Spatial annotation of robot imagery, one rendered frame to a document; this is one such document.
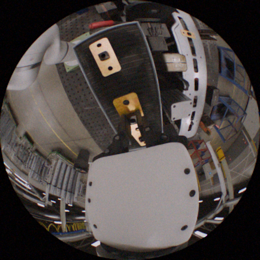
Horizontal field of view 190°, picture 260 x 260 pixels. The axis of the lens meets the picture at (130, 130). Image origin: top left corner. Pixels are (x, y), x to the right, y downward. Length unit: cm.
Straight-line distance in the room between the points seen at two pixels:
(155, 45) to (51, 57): 36
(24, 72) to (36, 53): 6
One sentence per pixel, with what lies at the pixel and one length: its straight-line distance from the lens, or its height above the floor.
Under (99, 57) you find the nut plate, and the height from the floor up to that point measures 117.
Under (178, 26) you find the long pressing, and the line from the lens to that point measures 47.
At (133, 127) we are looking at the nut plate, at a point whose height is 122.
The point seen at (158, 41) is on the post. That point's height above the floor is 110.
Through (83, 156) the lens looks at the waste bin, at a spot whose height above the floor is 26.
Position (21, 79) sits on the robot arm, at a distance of 32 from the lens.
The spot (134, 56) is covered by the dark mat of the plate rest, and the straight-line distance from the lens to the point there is 18.
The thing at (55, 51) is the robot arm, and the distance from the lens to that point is 39.
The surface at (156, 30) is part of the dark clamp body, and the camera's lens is 30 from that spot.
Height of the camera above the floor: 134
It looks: 46 degrees down
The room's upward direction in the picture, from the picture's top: 177 degrees clockwise
